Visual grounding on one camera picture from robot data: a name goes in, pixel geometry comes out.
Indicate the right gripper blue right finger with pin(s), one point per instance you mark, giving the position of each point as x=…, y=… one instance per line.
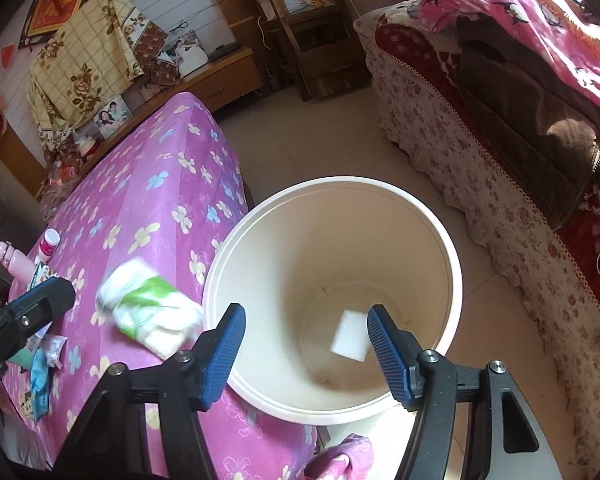
x=397, y=352

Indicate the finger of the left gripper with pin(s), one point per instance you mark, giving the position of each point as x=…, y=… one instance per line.
x=35, y=309

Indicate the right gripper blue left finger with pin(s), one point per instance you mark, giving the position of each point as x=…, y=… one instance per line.
x=213, y=357

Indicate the white foam block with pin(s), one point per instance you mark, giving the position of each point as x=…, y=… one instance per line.
x=351, y=338

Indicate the light blue snack bag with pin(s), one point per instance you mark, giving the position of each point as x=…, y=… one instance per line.
x=39, y=385

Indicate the green white tissue pack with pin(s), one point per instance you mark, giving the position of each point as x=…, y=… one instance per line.
x=148, y=309

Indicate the green sponge cloth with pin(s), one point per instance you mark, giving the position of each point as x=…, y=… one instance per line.
x=23, y=358

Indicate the green white milk carton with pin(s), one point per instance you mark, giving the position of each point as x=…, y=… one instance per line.
x=41, y=273

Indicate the white plastic trash bin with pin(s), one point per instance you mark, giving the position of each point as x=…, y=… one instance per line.
x=297, y=261

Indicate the clear crumpled plastic wrapper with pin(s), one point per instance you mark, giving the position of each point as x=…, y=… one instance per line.
x=51, y=346

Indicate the pink thermos bottle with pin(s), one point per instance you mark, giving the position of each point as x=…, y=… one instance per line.
x=16, y=263

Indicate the white pink yogurt bottle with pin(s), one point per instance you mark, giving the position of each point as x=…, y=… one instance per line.
x=47, y=245

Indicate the pink floral tablecloth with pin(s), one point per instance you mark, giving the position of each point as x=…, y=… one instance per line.
x=142, y=393

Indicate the framed couple photo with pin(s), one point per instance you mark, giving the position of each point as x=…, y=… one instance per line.
x=112, y=116

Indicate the floral covered sofa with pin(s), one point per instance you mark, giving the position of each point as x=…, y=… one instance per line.
x=556, y=269

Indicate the wooden tv cabinet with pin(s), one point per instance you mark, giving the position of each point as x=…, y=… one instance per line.
x=215, y=85

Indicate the yellow floral cloth cover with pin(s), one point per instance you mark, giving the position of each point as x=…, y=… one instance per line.
x=93, y=57

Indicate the wooden chair stack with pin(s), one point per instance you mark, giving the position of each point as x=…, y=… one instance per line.
x=317, y=42

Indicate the red fu wall plaque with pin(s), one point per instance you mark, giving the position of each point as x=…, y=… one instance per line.
x=62, y=0

